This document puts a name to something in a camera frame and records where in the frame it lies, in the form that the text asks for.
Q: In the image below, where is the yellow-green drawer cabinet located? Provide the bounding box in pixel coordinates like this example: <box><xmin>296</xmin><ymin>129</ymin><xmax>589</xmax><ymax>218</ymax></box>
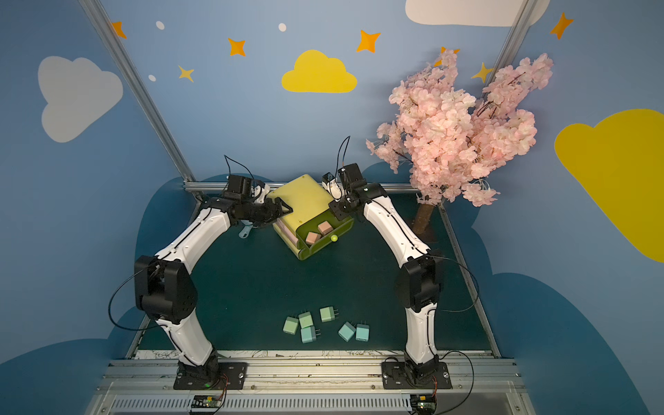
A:
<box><xmin>268</xmin><ymin>175</ymin><xmax>333</xmax><ymax>233</ymax></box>

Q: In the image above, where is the drawer yellow-green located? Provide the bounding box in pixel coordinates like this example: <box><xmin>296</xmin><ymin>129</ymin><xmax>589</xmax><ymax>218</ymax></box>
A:
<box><xmin>296</xmin><ymin>209</ymin><xmax>354</xmax><ymax>260</ymax></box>

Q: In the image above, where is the pink plug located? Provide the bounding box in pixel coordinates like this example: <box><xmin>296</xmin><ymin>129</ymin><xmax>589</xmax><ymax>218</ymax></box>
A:
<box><xmin>317</xmin><ymin>221</ymin><xmax>335</xmax><ymax>235</ymax></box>
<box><xmin>305</xmin><ymin>232</ymin><xmax>321</xmax><ymax>246</ymax></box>

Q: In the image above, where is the green plug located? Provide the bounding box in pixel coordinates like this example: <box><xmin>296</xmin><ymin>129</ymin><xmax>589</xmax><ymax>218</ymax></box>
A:
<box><xmin>283</xmin><ymin>316</ymin><xmax>299</xmax><ymax>335</ymax></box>
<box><xmin>297</xmin><ymin>311</ymin><xmax>314</xmax><ymax>329</ymax></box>
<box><xmin>319</xmin><ymin>306</ymin><xmax>338</xmax><ymax>323</ymax></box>

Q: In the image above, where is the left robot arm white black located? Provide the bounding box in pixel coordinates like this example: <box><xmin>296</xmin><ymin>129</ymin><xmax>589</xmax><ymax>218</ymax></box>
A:
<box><xmin>134</xmin><ymin>197</ymin><xmax>293</xmax><ymax>374</ymax></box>

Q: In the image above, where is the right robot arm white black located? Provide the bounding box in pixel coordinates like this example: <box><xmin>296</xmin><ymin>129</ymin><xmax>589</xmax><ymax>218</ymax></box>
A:
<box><xmin>323</xmin><ymin>164</ymin><xmax>443</xmax><ymax>382</ymax></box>

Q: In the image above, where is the blue toy dustpan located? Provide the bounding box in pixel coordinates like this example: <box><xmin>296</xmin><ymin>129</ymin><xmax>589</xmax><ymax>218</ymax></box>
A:
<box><xmin>239</xmin><ymin>220</ymin><xmax>257</xmax><ymax>240</ymax></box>

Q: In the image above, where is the pink cherry blossom tree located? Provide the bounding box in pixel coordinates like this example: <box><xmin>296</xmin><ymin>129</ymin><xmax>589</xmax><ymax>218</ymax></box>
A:
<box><xmin>367</xmin><ymin>50</ymin><xmax>553</xmax><ymax>235</ymax></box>

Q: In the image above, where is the teal plug lower middle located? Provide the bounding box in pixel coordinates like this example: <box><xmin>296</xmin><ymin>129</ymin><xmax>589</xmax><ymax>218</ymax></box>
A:
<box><xmin>300</xmin><ymin>326</ymin><xmax>319</xmax><ymax>344</ymax></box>

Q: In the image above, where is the teal plug far right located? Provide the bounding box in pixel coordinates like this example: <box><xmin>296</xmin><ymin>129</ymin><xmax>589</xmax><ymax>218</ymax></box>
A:
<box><xmin>356</xmin><ymin>323</ymin><xmax>370</xmax><ymax>342</ymax></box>

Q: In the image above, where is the teal plug tilted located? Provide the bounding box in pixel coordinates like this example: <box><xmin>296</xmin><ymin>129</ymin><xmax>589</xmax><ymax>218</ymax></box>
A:
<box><xmin>338</xmin><ymin>322</ymin><xmax>356</xmax><ymax>342</ymax></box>

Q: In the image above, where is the left controller board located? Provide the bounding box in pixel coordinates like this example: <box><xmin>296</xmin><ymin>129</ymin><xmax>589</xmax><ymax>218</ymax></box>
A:
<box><xmin>190</xmin><ymin>395</ymin><xmax>224</xmax><ymax>413</ymax></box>

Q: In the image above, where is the controller board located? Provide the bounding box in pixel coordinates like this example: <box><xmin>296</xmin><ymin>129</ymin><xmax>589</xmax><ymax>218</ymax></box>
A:
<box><xmin>190</xmin><ymin>395</ymin><xmax>224</xmax><ymax>413</ymax></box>
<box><xmin>410</xmin><ymin>394</ymin><xmax>437</xmax><ymax>415</ymax></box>

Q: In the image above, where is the right controller board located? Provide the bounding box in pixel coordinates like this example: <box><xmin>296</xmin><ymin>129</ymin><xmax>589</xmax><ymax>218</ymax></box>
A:
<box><xmin>410</xmin><ymin>394</ymin><xmax>437</xmax><ymax>415</ymax></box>

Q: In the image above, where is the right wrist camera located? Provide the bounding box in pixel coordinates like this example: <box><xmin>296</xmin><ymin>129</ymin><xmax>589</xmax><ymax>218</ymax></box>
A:
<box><xmin>322</xmin><ymin>172</ymin><xmax>343</xmax><ymax>200</ymax></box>

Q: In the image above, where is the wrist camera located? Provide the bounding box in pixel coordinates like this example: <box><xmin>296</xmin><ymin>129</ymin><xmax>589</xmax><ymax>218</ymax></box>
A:
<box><xmin>322</xmin><ymin>172</ymin><xmax>343</xmax><ymax>200</ymax></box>
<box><xmin>223</xmin><ymin>175</ymin><xmax>270</xmax><ymax>203</ymax></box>

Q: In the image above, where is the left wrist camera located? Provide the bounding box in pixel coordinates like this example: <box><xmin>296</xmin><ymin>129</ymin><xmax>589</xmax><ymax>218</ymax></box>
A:
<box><xmin>223</xmin><ymin>175</ymin><xmax>270</xmax><ymax>203</ymax></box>

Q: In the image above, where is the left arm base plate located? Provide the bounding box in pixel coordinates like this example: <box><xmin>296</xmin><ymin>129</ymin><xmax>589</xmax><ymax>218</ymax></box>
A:
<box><xmin>173</xmin><ymin>361</ymin><xmax>248</xmax><ymax>390</ymax></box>

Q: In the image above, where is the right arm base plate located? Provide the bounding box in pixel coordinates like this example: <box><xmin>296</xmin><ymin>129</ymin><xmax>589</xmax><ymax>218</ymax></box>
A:
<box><xmin>380</xmin><ymin>360</ymin><xmax>452</xmax><ymax>390</ymax></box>

